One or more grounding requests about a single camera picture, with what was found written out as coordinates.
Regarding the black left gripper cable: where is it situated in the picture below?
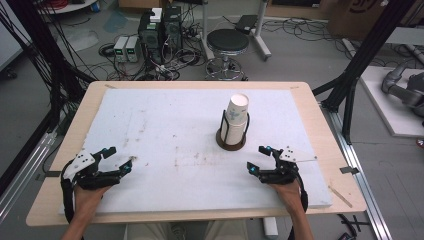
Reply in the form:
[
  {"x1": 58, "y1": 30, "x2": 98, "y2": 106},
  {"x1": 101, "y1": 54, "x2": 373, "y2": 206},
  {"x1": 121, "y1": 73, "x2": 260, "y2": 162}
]
[{"x1": 59, "y1": 159, "x2": 85, "y2": 240}]

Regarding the flower print paper cup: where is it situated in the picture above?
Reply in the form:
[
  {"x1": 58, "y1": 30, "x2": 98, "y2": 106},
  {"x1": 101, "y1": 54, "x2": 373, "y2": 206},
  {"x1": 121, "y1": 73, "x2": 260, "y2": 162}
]
[{"x1": 228, "y1": 93, "x2": 251, "y2": 127}]

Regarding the white floor board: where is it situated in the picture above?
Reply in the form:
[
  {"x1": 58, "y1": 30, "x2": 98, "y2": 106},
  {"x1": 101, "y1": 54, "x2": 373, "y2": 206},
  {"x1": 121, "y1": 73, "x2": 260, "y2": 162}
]
[{"x1": 359, "y1": 65, "x2": 424, "y2": 139}]

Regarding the black metal stand frame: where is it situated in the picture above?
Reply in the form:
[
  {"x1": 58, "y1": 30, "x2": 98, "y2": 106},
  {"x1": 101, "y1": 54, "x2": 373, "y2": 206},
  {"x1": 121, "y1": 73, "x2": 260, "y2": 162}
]
[
  {"x1": 312, "y1": 0, "x2": 418, "y2": 145},
  {"x1": 0, "y1": 0, "x2": 98, "y2": 198}
]

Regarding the small white box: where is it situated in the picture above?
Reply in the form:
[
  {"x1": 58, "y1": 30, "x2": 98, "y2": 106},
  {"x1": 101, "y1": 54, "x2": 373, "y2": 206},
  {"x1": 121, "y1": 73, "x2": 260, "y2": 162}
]
[{"x1": 149, "y1": 7, "x2": 164, "y2": 24}]

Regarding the aluminium floor rail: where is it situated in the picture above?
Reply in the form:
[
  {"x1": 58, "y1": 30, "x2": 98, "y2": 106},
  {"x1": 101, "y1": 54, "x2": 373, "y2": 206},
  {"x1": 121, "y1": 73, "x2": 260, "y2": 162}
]
[
  {"x1": 320, "y1": 102, "x2": 394, "y2": 240},
  {"x1": 0, "y1": 130, "x2": 58, "y2": 223}
]

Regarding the tangle of floor cables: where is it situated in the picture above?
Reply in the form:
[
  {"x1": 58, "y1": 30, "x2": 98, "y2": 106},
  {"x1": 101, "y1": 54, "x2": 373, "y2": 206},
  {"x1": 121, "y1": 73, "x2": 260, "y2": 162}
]
[
  {"x1": 262, "y1": 15, "x2": 354, "y2": 46},
  {"x1": 97, "y1": 19, "x2": 205, "y2": 82}
]

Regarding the black wire cup holder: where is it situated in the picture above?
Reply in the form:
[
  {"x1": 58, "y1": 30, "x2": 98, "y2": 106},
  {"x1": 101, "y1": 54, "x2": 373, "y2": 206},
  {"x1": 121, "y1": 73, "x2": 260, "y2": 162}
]
[{"x1": 215, "y1": 109, "x2": 251, "y2": 152}]

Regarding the white power supply unit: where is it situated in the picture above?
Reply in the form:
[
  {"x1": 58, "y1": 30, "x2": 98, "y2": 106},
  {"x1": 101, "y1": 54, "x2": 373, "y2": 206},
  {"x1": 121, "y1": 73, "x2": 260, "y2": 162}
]
[
  {"x1": 112, "y1": 35, "x2": 130, "y2": 64},
  {"x1": 125, "y1": 35, "x2": 141, "y2": 64}
]

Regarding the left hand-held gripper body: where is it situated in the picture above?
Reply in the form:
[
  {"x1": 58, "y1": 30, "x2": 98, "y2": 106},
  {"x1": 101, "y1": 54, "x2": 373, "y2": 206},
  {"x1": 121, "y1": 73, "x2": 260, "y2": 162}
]
[{"x1": 62, "y1": 148, "x2": 123, "y2": 192}]

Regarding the cardboard box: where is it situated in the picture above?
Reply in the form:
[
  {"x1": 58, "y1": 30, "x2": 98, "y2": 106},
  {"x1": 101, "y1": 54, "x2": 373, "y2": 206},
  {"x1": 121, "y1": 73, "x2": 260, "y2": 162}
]
[{"x1": 327, "y1": 0, "x2": 396, "y2": 42}]

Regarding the black round stool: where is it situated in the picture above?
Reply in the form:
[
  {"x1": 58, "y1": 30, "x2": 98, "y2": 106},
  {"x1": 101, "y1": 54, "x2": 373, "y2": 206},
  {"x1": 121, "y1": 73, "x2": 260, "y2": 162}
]
[{"x1": 204, "y1": 28, "x2": 251, "y2": 82}]

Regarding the black flat device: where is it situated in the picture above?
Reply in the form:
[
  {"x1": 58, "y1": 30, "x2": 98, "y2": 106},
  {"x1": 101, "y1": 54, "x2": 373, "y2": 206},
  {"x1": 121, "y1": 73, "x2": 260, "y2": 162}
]
[{"x1": 234, "y1": 14, "x2": 259, "y2": 35}]

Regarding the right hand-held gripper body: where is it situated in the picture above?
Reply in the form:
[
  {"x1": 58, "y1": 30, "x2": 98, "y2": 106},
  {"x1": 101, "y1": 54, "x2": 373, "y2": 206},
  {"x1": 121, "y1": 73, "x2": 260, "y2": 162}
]
[{"x1": 257, "y1": 146, "x2": 318, "y2": 185}]

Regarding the person's left hand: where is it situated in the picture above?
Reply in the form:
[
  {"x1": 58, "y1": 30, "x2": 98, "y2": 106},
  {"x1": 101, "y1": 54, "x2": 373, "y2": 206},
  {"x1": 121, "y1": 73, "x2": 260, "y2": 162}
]
[{"x1": 73, "y1": 184, "x2": 113, "y2": 218}]

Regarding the person's right hand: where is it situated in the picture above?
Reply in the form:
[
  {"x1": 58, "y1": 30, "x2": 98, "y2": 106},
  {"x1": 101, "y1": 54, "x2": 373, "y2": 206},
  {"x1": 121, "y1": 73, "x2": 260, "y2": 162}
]
[{"x1": 267, "y1": 179, "x2": 305, "y2": 215}]

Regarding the black computer tower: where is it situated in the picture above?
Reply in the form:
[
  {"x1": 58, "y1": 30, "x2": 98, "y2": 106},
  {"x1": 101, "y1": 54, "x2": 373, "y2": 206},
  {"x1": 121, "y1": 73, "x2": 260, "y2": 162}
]
[
  {"x1": 137, "y1": 11, "x2": 165, "y2": 65},
  {"x1": 162, "y1": 4, "x2": 184, "y2": 52}
]

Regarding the white round table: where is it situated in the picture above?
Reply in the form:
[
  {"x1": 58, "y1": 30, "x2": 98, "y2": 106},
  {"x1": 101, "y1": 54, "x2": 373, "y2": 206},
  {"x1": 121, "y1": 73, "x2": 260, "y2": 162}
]
[{"x1": 39, "y1": 0, "x2": 98, "y2": 15}]

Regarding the stack of paper cups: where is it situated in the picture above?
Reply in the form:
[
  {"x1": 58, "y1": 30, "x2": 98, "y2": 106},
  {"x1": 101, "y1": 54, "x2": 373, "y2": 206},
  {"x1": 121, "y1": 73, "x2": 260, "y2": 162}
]
[{"x1": 227, "y1": 114, "x2": 250, "y2": 146}]

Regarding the thin wooden stick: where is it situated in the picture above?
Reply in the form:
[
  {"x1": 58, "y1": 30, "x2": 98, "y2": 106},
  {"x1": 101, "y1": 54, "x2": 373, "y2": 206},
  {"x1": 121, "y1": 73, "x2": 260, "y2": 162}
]
[{"x1": 327, "y1": 184, "x2": 353, "y2": 209}]

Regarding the white foam board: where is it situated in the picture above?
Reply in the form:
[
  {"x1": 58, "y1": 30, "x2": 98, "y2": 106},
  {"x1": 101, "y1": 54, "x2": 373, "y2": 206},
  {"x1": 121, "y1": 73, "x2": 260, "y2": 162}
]
[{"x1": 59, "y1": 87, "x2": 333, "y2": 215}]

